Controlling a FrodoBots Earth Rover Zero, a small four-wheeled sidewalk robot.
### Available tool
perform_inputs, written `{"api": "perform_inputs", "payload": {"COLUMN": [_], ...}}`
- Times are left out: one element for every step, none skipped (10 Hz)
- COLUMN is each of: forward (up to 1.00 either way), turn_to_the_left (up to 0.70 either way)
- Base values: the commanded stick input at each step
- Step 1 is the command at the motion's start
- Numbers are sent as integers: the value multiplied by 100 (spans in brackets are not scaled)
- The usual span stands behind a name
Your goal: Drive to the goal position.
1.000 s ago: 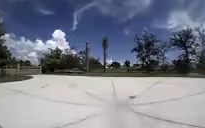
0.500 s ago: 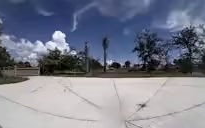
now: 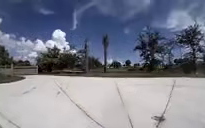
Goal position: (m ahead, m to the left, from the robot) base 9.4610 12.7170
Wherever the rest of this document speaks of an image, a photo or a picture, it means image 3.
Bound tall thin tree trunk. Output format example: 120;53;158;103
102;33;110;74

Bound pole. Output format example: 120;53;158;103
83;38;90;73

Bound grass field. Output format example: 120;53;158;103
38;66;205;79

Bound pale concrete pavement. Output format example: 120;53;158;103
0;74;205;128

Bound dark green trees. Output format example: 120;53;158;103
35;45;103;73

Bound row of trees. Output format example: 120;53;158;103
133;21;205;75

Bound dark grass strip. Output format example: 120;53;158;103
0;74;26;86

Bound low pale wall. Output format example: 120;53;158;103
0;65;39;76

